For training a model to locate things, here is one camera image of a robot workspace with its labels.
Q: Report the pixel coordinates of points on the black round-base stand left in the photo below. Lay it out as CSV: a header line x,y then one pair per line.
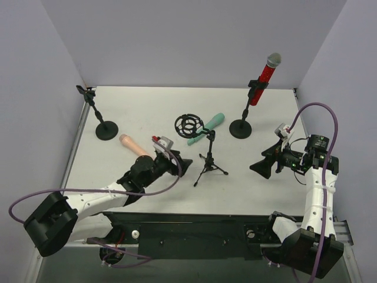
x,y
106,130

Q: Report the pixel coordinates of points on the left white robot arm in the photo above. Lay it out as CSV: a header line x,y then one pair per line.
x,y
81,213

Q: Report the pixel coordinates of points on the red glitter microphone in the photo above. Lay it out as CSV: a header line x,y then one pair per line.
x,y
273,61

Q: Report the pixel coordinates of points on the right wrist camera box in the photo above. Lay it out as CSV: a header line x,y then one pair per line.
x,y
285,133

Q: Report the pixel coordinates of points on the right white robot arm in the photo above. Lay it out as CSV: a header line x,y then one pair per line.
x,y
310,247

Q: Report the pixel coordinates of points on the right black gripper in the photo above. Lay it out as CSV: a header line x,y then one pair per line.
x,y
277,161

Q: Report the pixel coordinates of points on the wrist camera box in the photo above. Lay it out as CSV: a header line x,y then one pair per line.
x,y
285,133
162,144

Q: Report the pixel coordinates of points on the aluminium rail frame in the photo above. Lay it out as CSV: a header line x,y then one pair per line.
x,y
343,233

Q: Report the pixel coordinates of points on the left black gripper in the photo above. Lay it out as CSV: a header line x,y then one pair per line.
x,y
175,162

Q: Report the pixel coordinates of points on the teal microphone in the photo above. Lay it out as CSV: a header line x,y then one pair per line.
x,y
214,122

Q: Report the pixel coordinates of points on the black round-base clip stand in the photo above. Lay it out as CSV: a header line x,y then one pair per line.
x,y
240,128

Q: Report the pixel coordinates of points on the pink microphone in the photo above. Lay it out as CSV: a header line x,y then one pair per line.
x,y
129,143

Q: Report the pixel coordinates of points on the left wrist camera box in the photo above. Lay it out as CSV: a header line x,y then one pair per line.
x,y
162,144

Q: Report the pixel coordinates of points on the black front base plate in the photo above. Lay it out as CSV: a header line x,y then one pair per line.
x,y
195,236

